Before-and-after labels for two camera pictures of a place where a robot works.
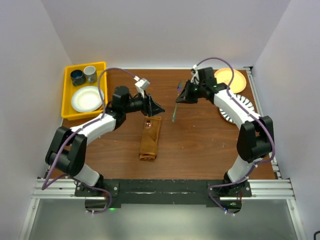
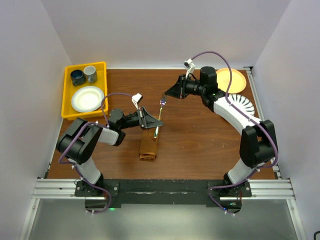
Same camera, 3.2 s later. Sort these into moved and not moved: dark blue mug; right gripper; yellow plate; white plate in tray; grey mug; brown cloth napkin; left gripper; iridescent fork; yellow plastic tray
Moved: iridescent fork; right gripper; left gripper
Not moved: brown cloth napkin; white plate in tray; dark blue mug; yellow plastic tray; yellow plate; grey mug
